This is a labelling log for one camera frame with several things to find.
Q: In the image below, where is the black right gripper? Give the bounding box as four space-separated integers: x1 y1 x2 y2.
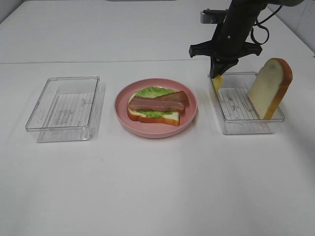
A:
189 15 262 78

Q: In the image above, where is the yellow cheese slice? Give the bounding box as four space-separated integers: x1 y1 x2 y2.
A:
212 75 223 93

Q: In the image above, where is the pink round plate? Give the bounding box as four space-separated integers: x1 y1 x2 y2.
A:
115 78 198 138

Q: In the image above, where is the tray bacon strip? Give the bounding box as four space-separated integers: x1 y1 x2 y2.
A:
127 96 185 112
160 91 189 106

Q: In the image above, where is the clear plastic tray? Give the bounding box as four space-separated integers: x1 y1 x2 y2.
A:
209 72 285 135
25 76 105 143

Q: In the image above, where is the green lettuce leaf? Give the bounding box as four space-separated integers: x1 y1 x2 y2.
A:
135 87 178 118

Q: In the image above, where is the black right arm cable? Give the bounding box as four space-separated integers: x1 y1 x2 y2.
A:
250 4 284 45

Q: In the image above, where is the clear left plastic tray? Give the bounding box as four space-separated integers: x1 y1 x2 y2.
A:
25 76 105 143

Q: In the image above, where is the clear right plastic tray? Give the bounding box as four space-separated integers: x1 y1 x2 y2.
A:
209 72 285 135

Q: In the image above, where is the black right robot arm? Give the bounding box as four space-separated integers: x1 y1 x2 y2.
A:
189 0 302 78

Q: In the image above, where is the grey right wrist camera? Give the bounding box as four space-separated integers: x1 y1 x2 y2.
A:
200 8 227 24

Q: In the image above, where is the tray bread slice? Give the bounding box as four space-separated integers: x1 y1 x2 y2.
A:
248 58 293 119

